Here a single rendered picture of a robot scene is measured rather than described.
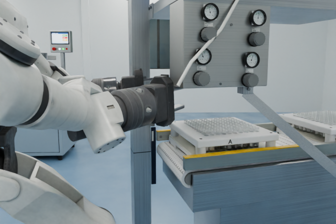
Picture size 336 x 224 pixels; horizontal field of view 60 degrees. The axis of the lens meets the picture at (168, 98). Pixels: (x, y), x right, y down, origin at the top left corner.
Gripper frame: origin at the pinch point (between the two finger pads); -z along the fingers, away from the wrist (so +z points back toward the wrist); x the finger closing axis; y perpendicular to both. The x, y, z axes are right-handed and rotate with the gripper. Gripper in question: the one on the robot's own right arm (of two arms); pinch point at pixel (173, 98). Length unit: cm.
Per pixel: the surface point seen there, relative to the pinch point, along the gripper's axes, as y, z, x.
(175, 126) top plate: -9.6, -11.8, 11.5
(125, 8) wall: -389, -325, -87
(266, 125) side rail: 4, -48, 18
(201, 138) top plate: 4.8, -4.9, 11.0
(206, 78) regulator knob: 10.7, 1.5, -5.5
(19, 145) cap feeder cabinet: -263, -59, 83
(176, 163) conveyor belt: -2.3, -2.8, 18.7
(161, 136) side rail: -17.7, -13.6, 16.8
